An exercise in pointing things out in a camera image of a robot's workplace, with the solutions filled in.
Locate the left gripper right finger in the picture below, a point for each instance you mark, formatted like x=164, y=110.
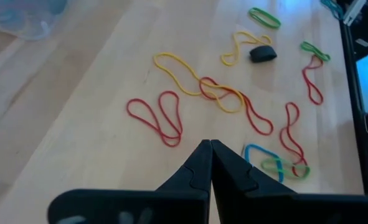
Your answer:
x=249, y=205

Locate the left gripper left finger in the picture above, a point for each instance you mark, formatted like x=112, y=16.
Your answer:
x=171, y=205

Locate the green rubber band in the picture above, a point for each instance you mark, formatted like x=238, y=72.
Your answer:
x=325, y=57
x=308, y=170
x=276, y=25

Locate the red rubber band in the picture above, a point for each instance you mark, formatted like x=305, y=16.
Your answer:
x=272, y=127
x=168, y=92
x=292, y=103
x=317, y=103

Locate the yellow rubber band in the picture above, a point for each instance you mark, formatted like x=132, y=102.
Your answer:
x=163, y=53
x=227, y=64

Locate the wide black rubber band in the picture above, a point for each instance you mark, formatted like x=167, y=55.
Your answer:
x=263, y=54

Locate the clear plastic bin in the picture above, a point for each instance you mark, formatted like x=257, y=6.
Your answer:
x=21, y=18

